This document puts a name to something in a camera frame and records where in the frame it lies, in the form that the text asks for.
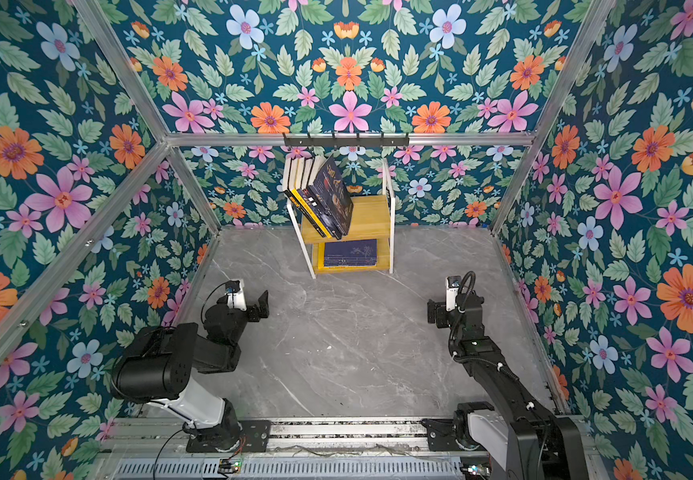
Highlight navy book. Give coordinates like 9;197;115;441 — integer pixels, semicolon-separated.
323;238;379;268

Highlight dark portrait book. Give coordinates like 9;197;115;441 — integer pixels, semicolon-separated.
314;156;354;237
292;156;342;240

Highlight yellow cartoon cover book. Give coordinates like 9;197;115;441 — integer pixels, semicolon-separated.
286;158;334;239

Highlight black book white characters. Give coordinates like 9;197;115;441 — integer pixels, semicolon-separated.
304;155;342;240

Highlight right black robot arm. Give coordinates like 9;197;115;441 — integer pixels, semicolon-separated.
427;295;591;479

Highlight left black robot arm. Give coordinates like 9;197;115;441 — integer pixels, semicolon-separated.
112;282;270;452

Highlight white wooden two-tier shelf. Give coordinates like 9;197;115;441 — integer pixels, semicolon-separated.
286;163;397;277

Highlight black book leaning on shelf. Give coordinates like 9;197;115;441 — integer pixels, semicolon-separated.
282;158;328;238

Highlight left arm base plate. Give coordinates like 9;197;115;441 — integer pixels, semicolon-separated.
186;420;272;454

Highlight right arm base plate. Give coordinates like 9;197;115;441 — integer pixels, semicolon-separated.
421;418;473;452

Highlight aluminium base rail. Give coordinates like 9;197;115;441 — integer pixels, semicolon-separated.
102;416;597;460

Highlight black hook rail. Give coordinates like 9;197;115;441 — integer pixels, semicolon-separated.
282;133;411;149

